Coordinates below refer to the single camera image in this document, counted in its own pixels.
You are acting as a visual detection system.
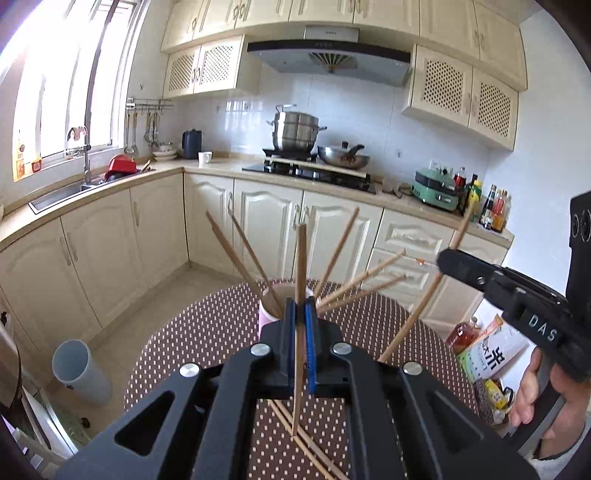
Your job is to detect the wooden chopstick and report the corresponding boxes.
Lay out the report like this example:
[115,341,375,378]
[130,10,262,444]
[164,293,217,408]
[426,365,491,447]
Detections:
[229,211,274,298]
[317,249,406,307]
[291,426,349,480]
[315,207,360,298]
[267,399,349,480]
[317,274,407,314]
[291,224,308,438]
[205,211,263,299]
[376,202,477,364]

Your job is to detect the lower kitchen cabinets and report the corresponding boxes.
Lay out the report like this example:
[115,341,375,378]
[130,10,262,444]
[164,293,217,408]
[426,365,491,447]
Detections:
[0,166,516,361]

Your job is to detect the kitchen cabinets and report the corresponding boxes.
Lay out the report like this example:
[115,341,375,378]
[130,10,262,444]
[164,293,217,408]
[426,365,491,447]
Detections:
[0,166,516,361]
[161,1,528,150]

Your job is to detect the upper kitchen cabinets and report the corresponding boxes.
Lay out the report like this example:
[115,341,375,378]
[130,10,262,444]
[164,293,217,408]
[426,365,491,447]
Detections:
[161,1,528,150]

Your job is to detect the steel kitchen sink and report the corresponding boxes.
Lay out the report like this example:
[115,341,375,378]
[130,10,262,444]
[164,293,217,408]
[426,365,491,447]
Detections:
[28,167,155,215]

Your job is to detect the person right hand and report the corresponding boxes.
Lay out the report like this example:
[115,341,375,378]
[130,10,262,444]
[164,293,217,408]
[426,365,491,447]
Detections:
[509,348,542,428]

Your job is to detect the dark soy sauce bottle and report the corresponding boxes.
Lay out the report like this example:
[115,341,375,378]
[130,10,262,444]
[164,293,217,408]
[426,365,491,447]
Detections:
[479,185,497,229]

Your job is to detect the orange sauce bottle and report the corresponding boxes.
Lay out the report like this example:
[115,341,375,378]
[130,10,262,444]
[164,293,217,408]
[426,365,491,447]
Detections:
[491,189,508,233]

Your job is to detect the white shopping bag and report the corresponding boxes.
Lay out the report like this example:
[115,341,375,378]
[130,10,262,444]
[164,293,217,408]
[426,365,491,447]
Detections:
[458,315,528,383]

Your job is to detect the green yellow bottle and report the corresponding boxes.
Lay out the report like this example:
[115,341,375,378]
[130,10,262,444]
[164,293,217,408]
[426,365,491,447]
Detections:
[467,179,483,220]

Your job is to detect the brown polka dot tablecloth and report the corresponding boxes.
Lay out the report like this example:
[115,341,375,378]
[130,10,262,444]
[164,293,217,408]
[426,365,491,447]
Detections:
[123,278,479,480]

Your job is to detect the red cap bottle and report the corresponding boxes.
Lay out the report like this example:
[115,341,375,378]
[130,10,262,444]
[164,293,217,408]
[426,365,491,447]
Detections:
[454,167,466,193]

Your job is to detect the green electric cooker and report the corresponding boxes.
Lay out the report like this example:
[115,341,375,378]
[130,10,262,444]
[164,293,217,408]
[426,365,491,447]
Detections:
[411,168,459,212]

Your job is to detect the black gas stove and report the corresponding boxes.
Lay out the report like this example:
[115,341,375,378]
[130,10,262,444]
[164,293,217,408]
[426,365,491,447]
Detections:
[242,149,377,194]

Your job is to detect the pink cylindrical utensil cup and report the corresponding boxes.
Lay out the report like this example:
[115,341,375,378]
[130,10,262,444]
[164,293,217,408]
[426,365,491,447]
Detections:
[259,281,296,331]

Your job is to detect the grey cylindrical bin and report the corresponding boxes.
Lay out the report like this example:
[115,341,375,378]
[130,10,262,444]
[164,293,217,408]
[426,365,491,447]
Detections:
[51,339,112,406]

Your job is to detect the steel wok with lid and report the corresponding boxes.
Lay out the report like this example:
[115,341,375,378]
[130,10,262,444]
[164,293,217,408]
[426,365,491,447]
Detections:
[317,144,370,170]

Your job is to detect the stainless steel steamer pot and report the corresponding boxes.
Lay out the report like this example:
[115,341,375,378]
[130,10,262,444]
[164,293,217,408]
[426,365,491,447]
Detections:
[267,104,327,154]

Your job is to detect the range hood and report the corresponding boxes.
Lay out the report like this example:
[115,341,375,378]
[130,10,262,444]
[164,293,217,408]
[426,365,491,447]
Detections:
[247,38,411,87]

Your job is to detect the white mug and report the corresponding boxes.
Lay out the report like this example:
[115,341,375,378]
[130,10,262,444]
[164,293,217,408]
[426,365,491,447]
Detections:
[198,151,212,168]

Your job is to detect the stacked white bowls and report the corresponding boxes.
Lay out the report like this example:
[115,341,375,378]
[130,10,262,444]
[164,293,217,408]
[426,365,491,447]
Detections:
[152,142,178,161]

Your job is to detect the red colander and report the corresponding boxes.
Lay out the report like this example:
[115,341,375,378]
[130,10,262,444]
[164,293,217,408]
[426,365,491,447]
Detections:
[104,154,137,182]

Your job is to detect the dark electric kettle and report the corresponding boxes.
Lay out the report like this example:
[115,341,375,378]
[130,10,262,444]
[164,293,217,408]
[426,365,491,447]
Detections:
[181,129,202,159]

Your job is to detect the chrome sink faucet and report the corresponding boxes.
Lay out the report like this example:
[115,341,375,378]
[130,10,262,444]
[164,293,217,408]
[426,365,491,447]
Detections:
[65,125,91,190]

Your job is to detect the wall utensil rack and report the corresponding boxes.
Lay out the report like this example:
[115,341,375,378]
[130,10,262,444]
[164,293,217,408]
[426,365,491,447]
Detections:
[125,97,174,113]

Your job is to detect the window with frame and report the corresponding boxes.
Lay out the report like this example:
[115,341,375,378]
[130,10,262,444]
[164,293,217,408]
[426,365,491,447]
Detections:
[9,1,145,182]

